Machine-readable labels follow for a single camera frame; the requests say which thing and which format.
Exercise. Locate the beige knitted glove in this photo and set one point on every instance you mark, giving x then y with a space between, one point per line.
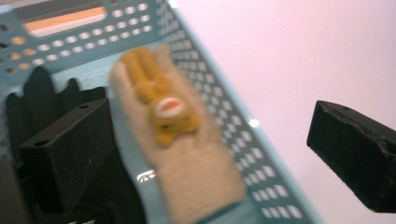
193 177

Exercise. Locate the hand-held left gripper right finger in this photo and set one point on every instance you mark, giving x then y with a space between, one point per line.
355 152

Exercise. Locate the light blue plastic basket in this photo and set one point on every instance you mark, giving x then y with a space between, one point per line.
218 93

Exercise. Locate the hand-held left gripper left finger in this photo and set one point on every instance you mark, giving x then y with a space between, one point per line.
71 155

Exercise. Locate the black glove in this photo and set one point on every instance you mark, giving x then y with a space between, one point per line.
37 93

